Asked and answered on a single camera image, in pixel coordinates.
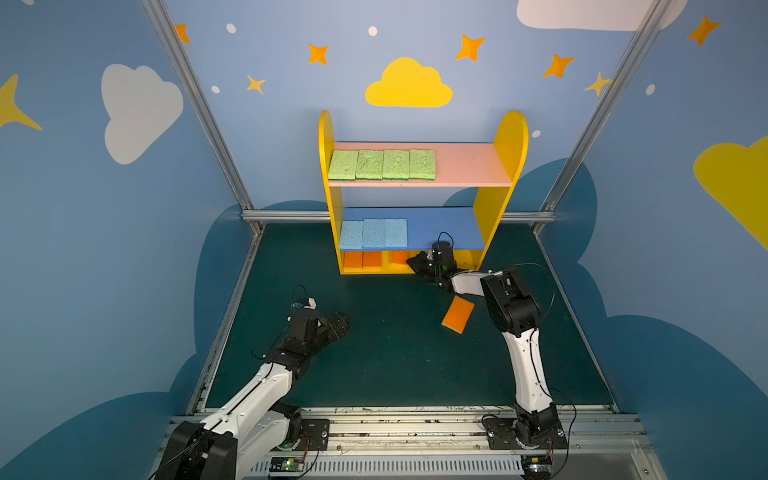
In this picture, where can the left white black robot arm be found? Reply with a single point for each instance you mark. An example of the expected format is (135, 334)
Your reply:
(230, 442)

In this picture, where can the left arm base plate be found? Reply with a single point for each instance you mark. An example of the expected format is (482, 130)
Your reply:
(313, 435)

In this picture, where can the green sponge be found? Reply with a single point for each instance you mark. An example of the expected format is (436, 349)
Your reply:
(422, 164)
(343, 165)
(396, 165)
(369, 165)

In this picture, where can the left controller board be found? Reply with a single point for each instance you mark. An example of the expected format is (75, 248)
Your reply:
(286, 466)

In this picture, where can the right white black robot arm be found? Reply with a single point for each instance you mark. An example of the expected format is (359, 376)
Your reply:
(517, 315)

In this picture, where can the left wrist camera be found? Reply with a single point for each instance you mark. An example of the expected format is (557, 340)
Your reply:
(304, 303)

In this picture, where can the blue sponge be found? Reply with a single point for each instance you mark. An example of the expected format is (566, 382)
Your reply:
(374, 234)
(396, 233)
(351, 237)

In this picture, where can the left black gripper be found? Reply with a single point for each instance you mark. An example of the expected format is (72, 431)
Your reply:
(327, 328)

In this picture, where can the yellow shelf pink blue boards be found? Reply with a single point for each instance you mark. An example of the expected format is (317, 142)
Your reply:
(491, 169)

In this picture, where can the controller board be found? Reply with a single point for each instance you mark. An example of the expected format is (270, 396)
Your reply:
(536, 468)
(286, 466)

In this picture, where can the right controller board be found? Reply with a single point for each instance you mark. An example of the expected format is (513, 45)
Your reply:
(536, 468)

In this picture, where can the aluminium rail base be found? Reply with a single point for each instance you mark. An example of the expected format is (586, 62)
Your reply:
(450, 443)

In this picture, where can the orange sponge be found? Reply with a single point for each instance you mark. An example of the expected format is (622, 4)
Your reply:
(352, 260)
(458, 314)
(372, 260)
(400, 257)

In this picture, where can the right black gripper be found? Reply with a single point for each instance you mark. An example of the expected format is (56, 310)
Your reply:
(424, 264)

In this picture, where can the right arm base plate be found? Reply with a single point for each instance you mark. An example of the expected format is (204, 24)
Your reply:
(509, 434)

